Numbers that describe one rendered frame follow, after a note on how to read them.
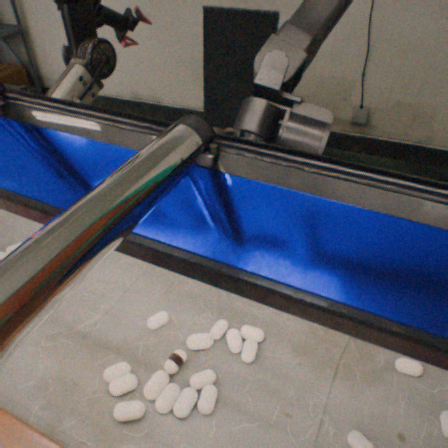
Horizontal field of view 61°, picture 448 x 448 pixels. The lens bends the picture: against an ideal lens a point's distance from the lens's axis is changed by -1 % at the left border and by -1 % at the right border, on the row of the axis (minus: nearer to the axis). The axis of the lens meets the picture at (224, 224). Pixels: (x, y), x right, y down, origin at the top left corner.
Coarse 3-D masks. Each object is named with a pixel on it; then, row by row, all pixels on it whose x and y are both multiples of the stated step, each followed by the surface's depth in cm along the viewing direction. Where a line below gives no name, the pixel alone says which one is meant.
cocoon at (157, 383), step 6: (156, 372) 47; (162, 372) 47; (156, 378) 47; (162, 378) 47; (168, 378) 47; (150, 384) 46; (156, 384) 46; (162, 384) 47; (144, 390) 46; (150, 390) 46; (156, 390) 46; (162, 390) 47; (150, 396) 45; (156, 396) 46
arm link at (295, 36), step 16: (304, 0) 54; (320, 0) 54; (336, 0) 54; (352, 0) 56; (304, 16) 53; (320, 16) 53; (336, 16) 54; (288, 32) 52; (304, 32) 52; (320, 32) 53; (272, 48) 52; (288, 48) 52; (304, 48) 52; (256, 64) 52; (304, 64) 54; (288, 80) 52
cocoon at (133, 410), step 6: (126, 402) 45; (132, 402) 45; (138, 402) 45; (114, 408) 44; (120, 408) 44; (126, 408) 44; (132, 408) 44; (138, 408) 44; (144, 408) 45; (114, 414) 44; (120, 414) 44; (126, 414) 44; (132, 414) 44; (138, 414) 44; (120, 420) 44; (126, 420) 44
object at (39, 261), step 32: (0, 96) 24; (192, 128) 19; (128, 160) 16; (160, 160) 16; (192, 160) 18; (96, 192) 14; (128, 192) 15; (160, 192) 16; (64, 224) 13; (96, 224) 13; (128, 224) 15; (32, 256) 12; (64, 256) 12; (96, 256) 13; (0, 288) 11; (32, 288) 11; (64, 288) 12; (0, 320) 11; (32, 320) 11; (0, 352) 11
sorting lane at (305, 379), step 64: (128, 256) 66; (64, 320) 56; (128, 320) 56; (192, 320) 56; (256, 320) 56; (0, 384) 48; (64, 384) 48; (256, 384) 48; (320, 384) 48; (384, 384) 48
